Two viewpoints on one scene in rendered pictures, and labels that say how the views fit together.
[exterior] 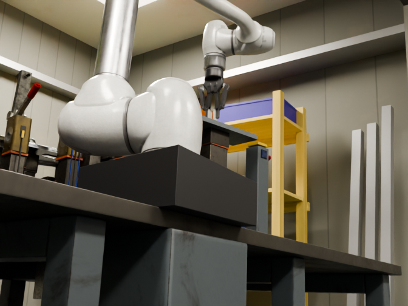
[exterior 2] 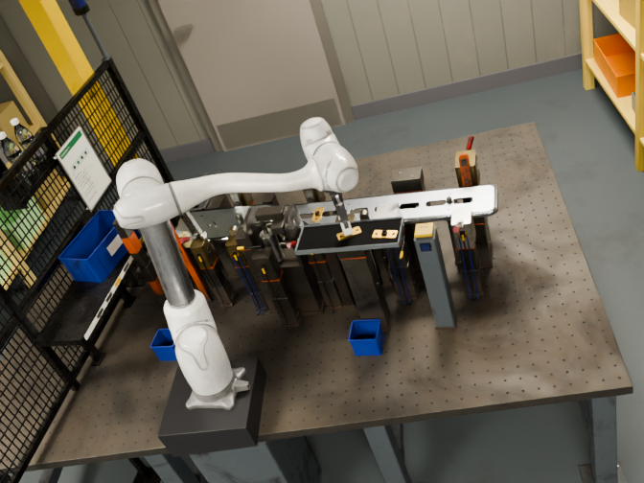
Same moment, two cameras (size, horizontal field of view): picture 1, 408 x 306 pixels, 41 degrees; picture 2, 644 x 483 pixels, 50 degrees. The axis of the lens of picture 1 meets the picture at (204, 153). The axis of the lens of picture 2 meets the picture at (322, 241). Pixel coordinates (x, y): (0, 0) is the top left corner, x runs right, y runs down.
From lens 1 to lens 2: 299 cm
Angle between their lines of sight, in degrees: 83
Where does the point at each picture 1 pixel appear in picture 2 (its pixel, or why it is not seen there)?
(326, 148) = not seen: outside the picture
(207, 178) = (191, 441)
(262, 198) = (434, 286)
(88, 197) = (128, 454)
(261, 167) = (425, 260)
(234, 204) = (225, 444)
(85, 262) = (154, 460)
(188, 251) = (206, 458)
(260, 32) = (320, 185)
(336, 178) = not seen: outside the picture
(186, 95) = (186, 365)
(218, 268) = (239, 459)
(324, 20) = not seen: outside the picture
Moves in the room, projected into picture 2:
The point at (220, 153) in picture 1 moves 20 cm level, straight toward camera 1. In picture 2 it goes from (356, 264) to (310, 295)
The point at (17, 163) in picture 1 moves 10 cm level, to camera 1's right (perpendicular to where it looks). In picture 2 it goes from (210, 272) to (220, 283)
